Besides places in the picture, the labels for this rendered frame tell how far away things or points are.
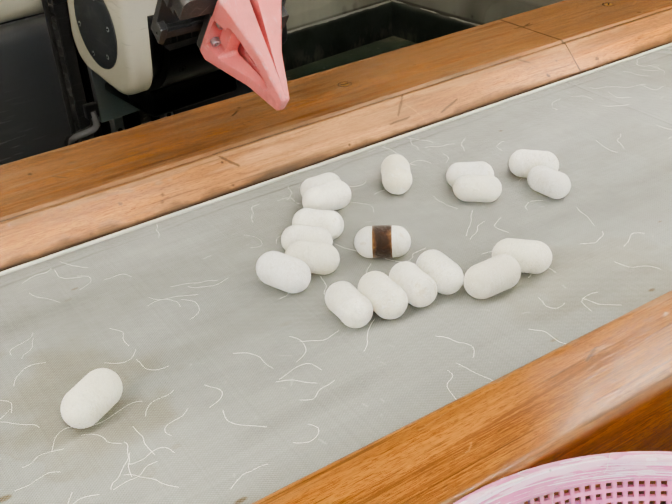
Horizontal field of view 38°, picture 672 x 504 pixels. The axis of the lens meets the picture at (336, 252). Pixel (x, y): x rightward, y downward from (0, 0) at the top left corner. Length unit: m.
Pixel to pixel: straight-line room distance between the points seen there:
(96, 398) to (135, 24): 0.69
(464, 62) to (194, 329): 0.40
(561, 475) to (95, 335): 0.29
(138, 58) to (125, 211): 0.48
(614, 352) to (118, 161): 0.40
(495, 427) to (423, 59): 0.49
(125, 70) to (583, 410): 0.81
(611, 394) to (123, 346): 0.27
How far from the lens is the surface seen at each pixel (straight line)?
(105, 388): 0.51
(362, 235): 0.61
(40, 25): 1.41
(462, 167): 0.69
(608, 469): 0.44
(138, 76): 1.16
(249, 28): 0.67
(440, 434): 0.45
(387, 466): 0.43
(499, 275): 0.57
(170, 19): 0.71
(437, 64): 0.86
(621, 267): 0.62
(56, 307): 0.62
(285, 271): 0.58
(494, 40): 0.92
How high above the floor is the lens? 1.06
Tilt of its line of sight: 31 degrees down
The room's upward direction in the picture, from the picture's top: 4 degrees counter-clockwise
